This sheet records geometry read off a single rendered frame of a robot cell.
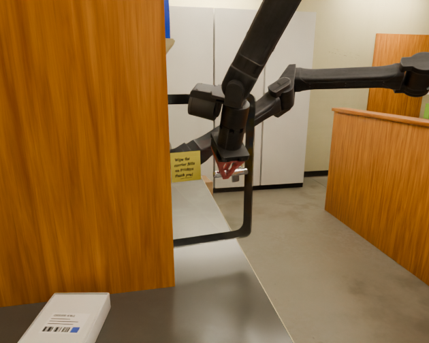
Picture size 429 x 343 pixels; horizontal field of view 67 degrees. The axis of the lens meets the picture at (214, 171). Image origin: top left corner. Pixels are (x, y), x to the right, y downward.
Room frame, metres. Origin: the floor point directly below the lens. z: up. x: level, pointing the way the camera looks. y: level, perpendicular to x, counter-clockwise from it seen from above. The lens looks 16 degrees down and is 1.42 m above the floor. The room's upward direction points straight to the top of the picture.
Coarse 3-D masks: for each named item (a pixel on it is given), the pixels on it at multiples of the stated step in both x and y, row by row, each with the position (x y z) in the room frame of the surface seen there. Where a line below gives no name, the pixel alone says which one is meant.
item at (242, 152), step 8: (224, 128) 0.70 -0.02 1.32; (216, 136) 0.76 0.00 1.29; (224, 136) 0.70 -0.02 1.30; (232, 136) 0.70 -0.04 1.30; (240, 136) 0.70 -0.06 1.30; (216, 144) 0.73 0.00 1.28; (224, 144) 0.71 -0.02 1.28; (232, 144) 0.71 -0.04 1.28; (240, 144) 0.72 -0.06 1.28; (224, 152) 0.70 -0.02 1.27; (232, 152) 0.71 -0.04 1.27; (240, 152) 0.71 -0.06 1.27; (248, 152) 0.71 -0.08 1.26; (224, 160) 0.69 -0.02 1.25
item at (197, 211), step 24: (168, 96) 0.78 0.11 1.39; (192, 120) 0.79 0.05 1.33; (216, 120) 0.81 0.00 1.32; (192, 144) 0.79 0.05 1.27; (216, 168) 0.81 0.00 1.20; (192, 192) 0.79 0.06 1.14; (216, 192) 0.81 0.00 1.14; (240, 192) 0.83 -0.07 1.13; (192, 216) 0.79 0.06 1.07; (216, 216) 0.81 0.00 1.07; (240, 216) 0.83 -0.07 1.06; (192, 240) 0.79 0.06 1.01; (216, 240) 0.81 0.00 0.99
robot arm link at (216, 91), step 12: (204, 84) 0.71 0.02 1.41; (228, 84) 0.63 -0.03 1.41; (240, 84) 0.63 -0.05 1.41; (192, 96) 0.70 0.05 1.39; (204, 96) 0.69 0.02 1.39; (216, 96) 0.67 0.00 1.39; (228, 96) 0.64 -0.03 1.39; (240, 96) 0.63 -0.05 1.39; (192, 108) 0.70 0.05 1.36; (204, 108) 0.69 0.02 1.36; (240, 108) 0.65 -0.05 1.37
